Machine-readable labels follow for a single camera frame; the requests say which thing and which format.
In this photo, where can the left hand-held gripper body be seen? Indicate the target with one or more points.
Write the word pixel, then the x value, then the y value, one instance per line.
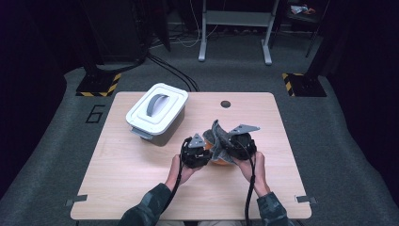
pixel 194 157

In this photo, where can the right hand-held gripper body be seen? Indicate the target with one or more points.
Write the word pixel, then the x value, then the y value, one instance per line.
pixel 241 147

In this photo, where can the grey fluffy towel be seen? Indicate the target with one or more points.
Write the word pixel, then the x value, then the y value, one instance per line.
pixel 218 147

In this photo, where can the orange plush toy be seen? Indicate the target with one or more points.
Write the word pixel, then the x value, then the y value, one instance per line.
pixel 221 162

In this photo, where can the brown translucent storage box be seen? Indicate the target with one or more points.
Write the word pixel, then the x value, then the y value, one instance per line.
pixel 171 132

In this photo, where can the person's left hand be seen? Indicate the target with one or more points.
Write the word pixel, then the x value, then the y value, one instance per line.
pixel 177 174

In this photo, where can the person's right hand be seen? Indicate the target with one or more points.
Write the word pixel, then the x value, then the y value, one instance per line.
pixel 258 175

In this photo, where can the grey tape strip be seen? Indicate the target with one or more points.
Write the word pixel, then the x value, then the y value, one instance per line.
pixel 306 199
pixel 76 200

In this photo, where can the black striped stand base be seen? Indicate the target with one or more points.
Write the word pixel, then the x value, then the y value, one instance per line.
pixel 306 86
pixel 97 86

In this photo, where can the black cart with clutter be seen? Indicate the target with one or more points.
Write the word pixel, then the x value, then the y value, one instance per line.
pixel 302 11

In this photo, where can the dark cabinet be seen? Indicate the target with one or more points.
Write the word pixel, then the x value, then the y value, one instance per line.
pixel 116 28

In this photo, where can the white metal desk frame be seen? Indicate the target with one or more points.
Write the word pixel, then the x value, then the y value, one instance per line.
pixel 238 17

